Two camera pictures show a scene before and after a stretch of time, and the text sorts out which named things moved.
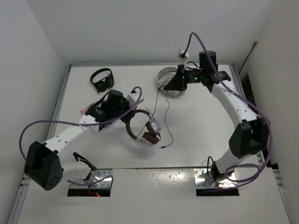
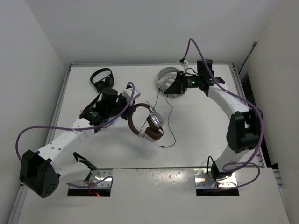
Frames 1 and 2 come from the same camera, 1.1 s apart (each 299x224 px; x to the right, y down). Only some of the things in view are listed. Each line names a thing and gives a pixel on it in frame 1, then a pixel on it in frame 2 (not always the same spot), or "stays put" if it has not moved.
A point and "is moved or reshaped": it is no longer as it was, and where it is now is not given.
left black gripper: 124,101 stays put
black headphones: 107,82 stays put
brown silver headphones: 152,136 is moved or reshaped
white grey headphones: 164,76 stays put
